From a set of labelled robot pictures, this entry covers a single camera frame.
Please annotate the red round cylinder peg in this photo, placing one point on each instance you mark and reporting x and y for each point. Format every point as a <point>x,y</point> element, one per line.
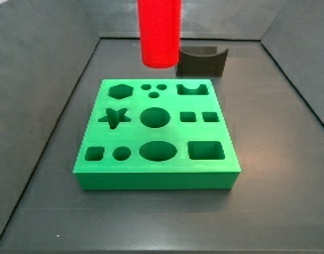
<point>159,28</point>

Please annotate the dark grey curved holder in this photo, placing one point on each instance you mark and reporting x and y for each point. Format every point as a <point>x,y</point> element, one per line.
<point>202,61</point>

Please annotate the green shape sorter block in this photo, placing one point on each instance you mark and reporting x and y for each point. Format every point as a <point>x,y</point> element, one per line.
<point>156,136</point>

